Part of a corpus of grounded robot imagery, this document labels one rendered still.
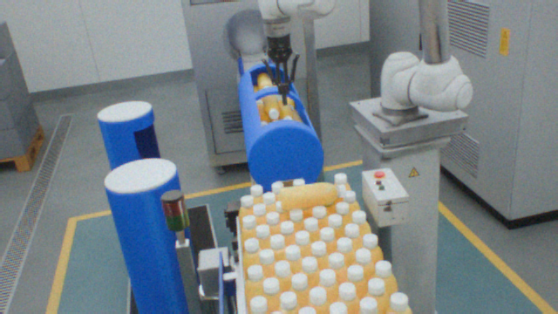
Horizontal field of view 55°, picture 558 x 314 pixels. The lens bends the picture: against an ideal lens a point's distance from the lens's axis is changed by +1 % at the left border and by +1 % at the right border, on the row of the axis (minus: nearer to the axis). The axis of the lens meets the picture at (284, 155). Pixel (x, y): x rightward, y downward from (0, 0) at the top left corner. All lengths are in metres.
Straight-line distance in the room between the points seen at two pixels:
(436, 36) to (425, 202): 0.77
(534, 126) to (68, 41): 5.33
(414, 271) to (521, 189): 1.10
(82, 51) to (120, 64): 0.46
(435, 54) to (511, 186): 1.52
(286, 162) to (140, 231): 0.63
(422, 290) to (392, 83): 1.05
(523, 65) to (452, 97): 1.09
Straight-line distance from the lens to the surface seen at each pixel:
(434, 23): 2.03
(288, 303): 1.30
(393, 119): 2.27
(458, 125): 2.36
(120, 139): 2.87
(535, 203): 3.59
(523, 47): 3.10
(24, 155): 5.24
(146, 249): 2.19
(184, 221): 1.51
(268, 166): 1.96
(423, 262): 2.62
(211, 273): 1.88
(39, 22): 6.97
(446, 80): 2.09
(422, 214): 2.46
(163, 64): 6.97
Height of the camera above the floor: 1.95
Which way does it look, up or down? 25 degrees down
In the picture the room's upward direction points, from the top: 6 degrees counter-clockwise
